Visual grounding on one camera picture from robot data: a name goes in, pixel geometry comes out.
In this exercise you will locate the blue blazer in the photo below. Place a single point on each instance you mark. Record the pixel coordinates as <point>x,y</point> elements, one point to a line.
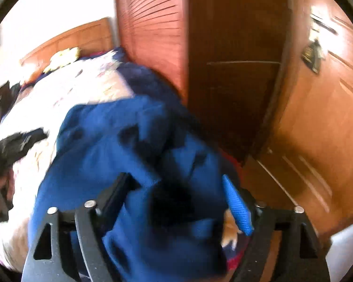
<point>106,138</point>

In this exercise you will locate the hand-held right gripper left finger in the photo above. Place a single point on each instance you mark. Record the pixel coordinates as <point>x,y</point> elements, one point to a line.
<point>117,191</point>

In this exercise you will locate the wooden louvered wardrobe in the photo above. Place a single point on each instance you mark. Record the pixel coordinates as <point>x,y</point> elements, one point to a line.
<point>153,20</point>

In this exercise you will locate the yellow plush toy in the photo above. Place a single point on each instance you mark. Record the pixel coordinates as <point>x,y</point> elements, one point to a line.
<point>64,57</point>

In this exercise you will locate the wooden door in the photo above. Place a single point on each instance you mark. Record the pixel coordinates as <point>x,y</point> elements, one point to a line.
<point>326,108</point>

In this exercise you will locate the floral blanket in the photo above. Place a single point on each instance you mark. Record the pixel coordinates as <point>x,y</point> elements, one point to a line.
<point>76,85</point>

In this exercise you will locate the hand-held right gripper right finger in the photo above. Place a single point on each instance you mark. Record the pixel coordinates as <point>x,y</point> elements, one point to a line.
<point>238,208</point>

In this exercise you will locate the wooden bed headboard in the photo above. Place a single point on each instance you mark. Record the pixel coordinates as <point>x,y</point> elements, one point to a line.
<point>85,38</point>

